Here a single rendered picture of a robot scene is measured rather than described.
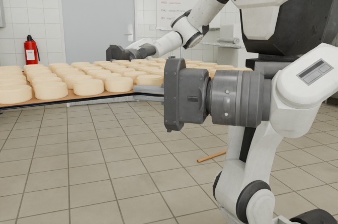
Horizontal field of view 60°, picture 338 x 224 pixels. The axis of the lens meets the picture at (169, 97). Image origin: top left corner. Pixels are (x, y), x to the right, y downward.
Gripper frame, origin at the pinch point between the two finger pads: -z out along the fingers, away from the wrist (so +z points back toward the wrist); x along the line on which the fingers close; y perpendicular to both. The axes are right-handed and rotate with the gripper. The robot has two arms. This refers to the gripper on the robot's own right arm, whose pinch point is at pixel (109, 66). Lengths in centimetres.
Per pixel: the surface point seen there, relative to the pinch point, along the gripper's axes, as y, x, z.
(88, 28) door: -192, 13, 306
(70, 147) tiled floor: -123, -100, 148
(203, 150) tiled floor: 2, -100, 177
